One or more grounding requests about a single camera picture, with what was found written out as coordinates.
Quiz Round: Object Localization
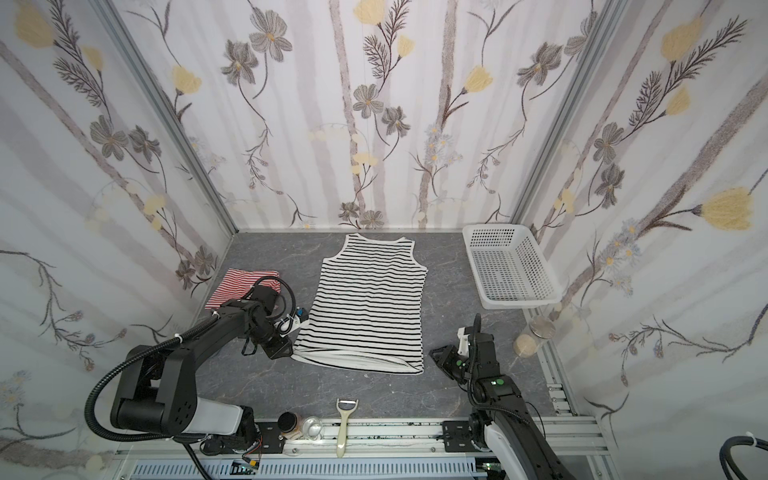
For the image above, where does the red white striped tank top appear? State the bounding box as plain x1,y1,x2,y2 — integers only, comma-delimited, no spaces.
205,269,280,310

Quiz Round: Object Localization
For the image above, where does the black white striped tank top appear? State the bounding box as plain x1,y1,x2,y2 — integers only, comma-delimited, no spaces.
292,234,428,375

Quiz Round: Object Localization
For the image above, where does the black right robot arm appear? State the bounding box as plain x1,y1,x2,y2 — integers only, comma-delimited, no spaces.
429,341,574,479

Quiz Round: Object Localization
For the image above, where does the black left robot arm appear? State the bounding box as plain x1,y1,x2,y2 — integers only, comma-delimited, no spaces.
110,296,292,451

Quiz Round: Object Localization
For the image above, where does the clear glass cup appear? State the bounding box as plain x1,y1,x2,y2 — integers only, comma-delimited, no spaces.
301,416,324,441

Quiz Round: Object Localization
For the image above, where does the clear glass jar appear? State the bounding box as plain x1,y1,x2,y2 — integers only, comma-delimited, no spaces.
513,316,556,358

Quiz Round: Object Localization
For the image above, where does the white plastic laundry basket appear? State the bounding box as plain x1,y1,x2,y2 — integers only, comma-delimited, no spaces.
462,224,563,310

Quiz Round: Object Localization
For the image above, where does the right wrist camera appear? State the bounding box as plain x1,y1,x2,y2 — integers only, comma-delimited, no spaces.
457,327,495,361

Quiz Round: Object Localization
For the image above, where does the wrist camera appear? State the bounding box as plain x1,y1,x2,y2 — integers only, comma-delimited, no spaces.
457,327,495,361
243,278,309,337

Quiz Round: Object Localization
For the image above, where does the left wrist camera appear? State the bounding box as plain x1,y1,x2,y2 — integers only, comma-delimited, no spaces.
243,278,309,337

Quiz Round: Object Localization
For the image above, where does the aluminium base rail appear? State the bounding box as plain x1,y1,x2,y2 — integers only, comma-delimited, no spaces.
113,416,613,480

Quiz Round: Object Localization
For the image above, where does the cream handled peeler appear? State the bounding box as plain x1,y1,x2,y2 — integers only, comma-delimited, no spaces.
336,398,358,458

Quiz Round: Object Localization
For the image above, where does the white slotted cable duct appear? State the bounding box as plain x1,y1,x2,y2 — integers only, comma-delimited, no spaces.
128,458,481,480

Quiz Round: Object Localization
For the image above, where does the black corrugated cable conduit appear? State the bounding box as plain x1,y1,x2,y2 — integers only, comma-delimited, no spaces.
83,335,211,480

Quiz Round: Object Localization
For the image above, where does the black cable bundle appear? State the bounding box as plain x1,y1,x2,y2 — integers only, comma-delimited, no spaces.
718,433,768,480

